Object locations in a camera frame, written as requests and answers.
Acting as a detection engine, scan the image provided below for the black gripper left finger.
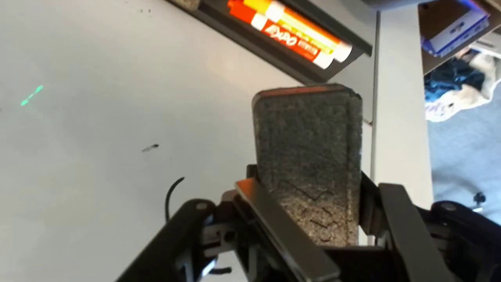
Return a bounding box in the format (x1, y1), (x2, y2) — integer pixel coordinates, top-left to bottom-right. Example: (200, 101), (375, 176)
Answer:
(115, 177), (342, 282)

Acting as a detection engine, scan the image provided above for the white cloth bag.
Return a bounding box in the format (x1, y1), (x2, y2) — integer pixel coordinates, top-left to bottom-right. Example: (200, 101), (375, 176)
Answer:
(424, 50), (501, 124)

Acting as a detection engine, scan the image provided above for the blue and white box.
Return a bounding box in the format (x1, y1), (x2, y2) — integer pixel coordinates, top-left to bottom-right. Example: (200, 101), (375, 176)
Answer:
(419, 0), (492, 60)

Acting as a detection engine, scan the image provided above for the black chair caster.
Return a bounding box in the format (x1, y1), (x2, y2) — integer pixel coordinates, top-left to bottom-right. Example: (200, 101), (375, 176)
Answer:
(469, 190), (488, 210)

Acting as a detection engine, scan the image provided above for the blue cloth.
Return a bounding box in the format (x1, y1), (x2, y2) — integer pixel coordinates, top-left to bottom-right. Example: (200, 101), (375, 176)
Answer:
(422, 55), (488, 104)

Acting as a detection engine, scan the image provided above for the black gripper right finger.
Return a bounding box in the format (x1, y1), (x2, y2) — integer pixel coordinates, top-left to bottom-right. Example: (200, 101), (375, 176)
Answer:
(378, 182), (501, 282)

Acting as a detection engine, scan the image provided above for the black felt whiteboard eraser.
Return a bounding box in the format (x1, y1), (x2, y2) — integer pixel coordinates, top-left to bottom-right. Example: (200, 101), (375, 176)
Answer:
(250, 83), (364, 249)

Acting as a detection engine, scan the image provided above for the red Expo marker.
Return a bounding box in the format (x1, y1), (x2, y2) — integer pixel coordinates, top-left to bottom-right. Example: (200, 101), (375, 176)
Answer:
(226, 0), (336, 71)

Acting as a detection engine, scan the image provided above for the orange Expo marker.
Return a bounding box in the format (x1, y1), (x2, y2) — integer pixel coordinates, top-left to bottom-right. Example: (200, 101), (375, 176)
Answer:
(242, 0), (353, 65)

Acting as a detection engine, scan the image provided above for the dark marker tray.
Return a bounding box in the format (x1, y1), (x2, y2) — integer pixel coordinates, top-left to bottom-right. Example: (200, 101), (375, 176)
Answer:
(165, 0), (373, 86)

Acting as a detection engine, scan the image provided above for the white whiteboard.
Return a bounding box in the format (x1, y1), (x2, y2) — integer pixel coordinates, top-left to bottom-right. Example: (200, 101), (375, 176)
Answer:
(0, 0), (378, 282)

